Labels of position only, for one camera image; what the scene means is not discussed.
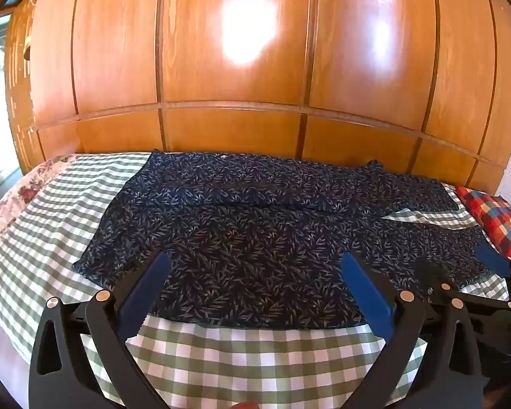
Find red plaid pillow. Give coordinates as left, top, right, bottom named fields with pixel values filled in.
left=455, top=184, right=511, bottom=263

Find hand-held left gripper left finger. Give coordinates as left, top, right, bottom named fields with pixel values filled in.
left=28, top=251, right=173, bottom=409

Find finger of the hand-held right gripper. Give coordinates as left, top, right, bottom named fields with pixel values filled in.
left=477, top=241, right=511, bottom=291
left=415, top=257, right=453, bottom=304

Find floral pink bedspread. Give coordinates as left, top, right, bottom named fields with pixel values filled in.
left=0, top=153, right=76, bottom=241

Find green checked bed sheet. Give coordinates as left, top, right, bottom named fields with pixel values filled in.
left=0, top=151, right=511, bottom=409

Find wooden wardrobe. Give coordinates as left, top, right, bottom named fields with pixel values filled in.
left=3, top=0, right=511, bottom=200

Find dark leaf-print pants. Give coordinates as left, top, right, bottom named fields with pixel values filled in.
left=72, top=148, right=490, bottom=332

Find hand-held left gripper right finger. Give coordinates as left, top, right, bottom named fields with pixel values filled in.
left=340, top=251, right=491, bottom=409

